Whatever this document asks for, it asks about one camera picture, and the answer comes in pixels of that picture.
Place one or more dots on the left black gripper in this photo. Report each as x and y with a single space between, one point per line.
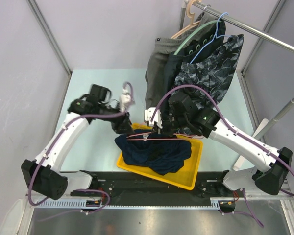
122 125

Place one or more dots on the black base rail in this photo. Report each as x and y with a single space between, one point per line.
133 190

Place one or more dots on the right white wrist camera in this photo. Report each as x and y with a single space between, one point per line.
152 117

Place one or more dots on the pink wire hanger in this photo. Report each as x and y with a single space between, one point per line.
145 136

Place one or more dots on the grey rack pole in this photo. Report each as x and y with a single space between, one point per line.
276 118

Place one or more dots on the yellow plastic tray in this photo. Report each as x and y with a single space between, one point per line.
185 178

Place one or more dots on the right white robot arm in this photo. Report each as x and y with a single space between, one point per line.
270 164

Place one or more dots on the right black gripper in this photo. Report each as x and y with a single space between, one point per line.
164 129

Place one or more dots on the wooden hanger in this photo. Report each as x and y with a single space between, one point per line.
186 11

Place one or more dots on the blue wire hanger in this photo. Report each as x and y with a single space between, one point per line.
215 36

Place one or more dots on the green hanger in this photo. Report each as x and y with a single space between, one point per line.
193 34

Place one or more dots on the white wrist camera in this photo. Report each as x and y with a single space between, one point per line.
152 117
126 99

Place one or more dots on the navy blue shorts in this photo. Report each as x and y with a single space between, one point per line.
160 156

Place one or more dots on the leaf patterned shorts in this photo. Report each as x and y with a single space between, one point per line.
215 73

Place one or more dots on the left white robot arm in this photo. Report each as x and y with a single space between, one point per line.
42 175

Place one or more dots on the metal clothes rail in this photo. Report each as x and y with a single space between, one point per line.
256 32

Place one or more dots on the grey sweat shorts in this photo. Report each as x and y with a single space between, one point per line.
155 69

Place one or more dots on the dark teal shorts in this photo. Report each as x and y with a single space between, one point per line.
173 65

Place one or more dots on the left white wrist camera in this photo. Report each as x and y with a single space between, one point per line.
126 99

